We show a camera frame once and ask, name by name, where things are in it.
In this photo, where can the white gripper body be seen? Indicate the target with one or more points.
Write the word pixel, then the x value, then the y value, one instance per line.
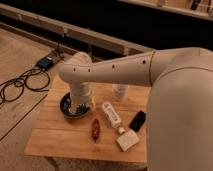
pixel 82 99

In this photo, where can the white plastic bottle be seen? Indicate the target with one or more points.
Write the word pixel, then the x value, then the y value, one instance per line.
pixel 111 114

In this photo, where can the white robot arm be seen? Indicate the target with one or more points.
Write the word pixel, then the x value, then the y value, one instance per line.
pixel 180 104

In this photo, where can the dark ceramic bowl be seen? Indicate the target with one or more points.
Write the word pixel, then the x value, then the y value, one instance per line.
pixel 65 107

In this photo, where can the wooden table board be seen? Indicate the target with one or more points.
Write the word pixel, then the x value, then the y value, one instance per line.
pixel 55 136

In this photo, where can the white paper cup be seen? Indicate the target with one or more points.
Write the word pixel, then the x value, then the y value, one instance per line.
pixel 120 91

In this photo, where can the small white cube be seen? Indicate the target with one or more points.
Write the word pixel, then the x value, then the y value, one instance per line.
pixel 121 130

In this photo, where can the black power adapter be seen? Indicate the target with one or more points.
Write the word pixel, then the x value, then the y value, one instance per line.
pixel 45 63

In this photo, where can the black rectangular device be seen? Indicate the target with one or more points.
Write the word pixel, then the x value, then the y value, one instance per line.
pixel 138 121

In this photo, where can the white sponge block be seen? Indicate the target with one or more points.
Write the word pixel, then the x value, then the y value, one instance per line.
pixel 127 140

